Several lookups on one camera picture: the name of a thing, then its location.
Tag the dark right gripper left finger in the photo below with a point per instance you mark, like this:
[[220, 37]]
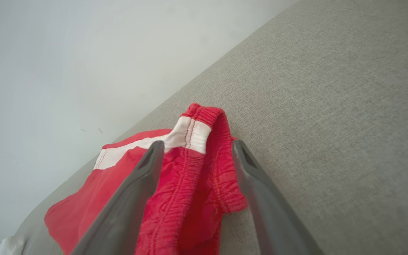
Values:
[[126, 209]]

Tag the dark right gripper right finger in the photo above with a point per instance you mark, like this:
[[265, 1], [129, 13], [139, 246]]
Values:
[[271, 212]]

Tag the red Bulls jersey white sleeves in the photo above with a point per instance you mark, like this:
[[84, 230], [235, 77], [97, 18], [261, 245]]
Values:
[[9, 246]]

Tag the red shorts white stripe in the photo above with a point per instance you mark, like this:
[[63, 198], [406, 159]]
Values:
[[186, 184]]

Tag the grey fabric sofa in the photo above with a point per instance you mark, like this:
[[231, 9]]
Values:
[[331, 124]]

